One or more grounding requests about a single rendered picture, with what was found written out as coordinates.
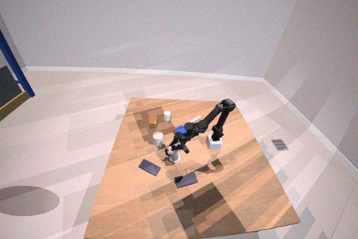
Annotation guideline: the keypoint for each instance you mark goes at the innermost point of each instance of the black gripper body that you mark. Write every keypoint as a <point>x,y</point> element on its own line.
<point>183,146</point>

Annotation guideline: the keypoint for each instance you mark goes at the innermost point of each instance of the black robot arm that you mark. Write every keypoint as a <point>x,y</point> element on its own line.
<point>194,129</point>

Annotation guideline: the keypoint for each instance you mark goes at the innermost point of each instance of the blue block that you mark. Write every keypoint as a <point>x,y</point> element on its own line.
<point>181,129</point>

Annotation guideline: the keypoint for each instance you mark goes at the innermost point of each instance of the glass french press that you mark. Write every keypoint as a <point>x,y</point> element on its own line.
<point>174,155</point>

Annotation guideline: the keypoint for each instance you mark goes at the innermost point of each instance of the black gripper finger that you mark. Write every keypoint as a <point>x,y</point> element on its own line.
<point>173,141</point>
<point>178,147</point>

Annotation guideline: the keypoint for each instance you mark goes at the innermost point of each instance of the brown rectangular block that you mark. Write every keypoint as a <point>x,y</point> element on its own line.
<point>153,121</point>

